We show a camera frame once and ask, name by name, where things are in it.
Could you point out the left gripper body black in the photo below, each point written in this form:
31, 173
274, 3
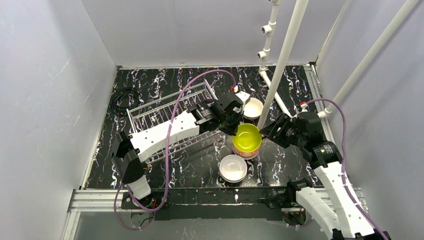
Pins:
228, 118

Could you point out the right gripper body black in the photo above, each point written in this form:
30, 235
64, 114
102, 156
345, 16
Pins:
274, 130

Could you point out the yellow-green bowl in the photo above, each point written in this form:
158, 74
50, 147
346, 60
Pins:
248, 138

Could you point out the red patterned bowl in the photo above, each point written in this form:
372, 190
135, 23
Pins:
245, 155

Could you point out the white bowl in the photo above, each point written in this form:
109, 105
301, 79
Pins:
233, 168

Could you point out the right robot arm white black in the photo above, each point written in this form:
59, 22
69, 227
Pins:
346, 219

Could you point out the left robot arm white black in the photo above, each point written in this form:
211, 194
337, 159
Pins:
130, 152

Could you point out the cream bowl at back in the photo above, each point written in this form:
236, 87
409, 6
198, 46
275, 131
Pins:
253, 109

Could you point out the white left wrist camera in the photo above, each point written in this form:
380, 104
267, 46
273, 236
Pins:
242, 95

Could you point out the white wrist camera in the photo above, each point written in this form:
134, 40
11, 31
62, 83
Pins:
303, 107
242, 95

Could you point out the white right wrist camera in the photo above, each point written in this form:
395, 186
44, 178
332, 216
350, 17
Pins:
303, 107

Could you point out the white wire dish rack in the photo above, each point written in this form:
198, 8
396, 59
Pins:
149, 123

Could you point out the white PVC pipe frame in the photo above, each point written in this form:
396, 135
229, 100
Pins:
289, 40

